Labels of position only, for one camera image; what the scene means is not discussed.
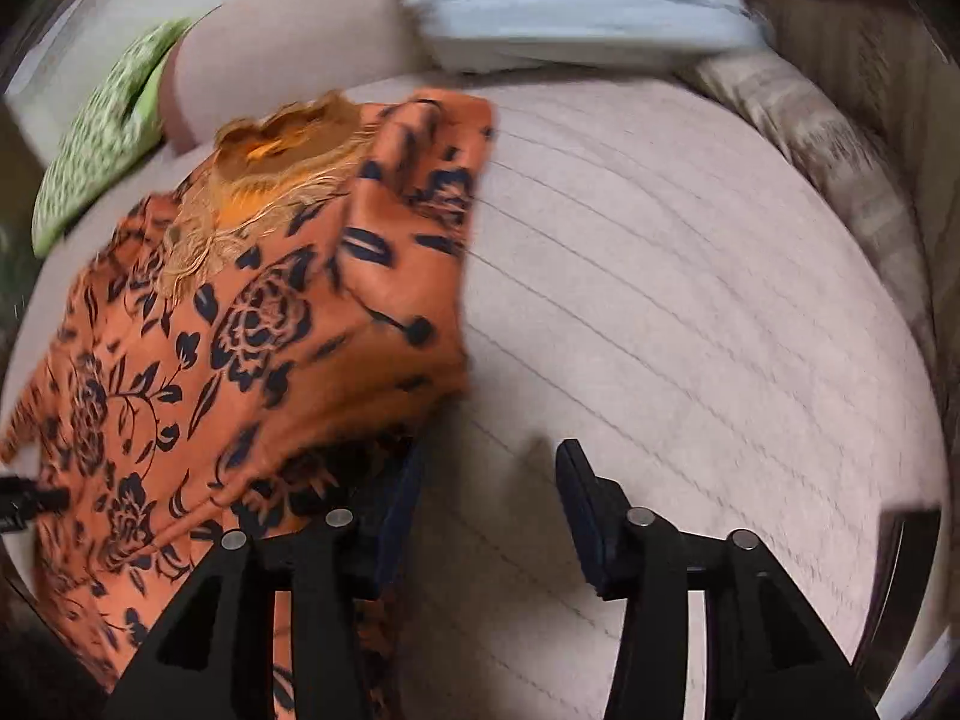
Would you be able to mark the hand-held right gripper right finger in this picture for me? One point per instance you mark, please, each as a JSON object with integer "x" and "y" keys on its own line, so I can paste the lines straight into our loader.
{"x": 586, "y": 517}

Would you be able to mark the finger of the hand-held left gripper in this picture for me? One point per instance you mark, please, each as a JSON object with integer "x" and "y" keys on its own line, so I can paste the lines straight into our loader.
{"x": 34, "y": 501}

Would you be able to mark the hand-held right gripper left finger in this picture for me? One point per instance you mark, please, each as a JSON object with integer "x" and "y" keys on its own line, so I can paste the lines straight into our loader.
{"x": 399, "y": 517}

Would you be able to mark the orange floral garment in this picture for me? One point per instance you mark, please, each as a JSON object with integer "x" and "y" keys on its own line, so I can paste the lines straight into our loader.
{"x": 247, "y": 330}

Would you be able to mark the pink quilted bed sheet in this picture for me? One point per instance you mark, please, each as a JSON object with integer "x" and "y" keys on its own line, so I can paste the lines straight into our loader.
{"x": 675, "y": 300}

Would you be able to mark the green patterned cushion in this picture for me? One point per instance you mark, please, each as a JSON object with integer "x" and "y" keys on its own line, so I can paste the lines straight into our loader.
{"x": 105, "y": 127}

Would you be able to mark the striped floral cushion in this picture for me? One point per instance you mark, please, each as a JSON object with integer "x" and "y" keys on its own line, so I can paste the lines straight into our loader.
{"x": 847, "y": 135}

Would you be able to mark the beige bolster pillow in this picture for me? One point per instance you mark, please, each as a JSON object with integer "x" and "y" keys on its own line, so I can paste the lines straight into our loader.
{"x": 300, "y": 45}

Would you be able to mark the light blue pillow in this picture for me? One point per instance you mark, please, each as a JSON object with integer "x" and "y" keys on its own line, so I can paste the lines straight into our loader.
{"x": 570, "y": 0}

